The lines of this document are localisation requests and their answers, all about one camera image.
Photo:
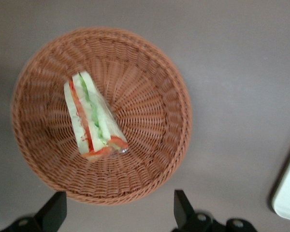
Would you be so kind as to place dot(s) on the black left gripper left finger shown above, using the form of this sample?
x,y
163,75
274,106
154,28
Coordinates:
x,y
50,212

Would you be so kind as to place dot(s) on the triangle sandwich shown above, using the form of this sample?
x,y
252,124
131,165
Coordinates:
x,y
91,116

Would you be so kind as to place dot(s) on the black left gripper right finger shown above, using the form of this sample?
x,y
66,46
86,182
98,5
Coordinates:
x,y
183,212

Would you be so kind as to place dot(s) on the cream plastic tray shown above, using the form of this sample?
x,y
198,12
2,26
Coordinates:
x,y
288,191

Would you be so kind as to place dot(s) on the brown round wicker basket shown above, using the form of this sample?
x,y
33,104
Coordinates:
x,y
135,154

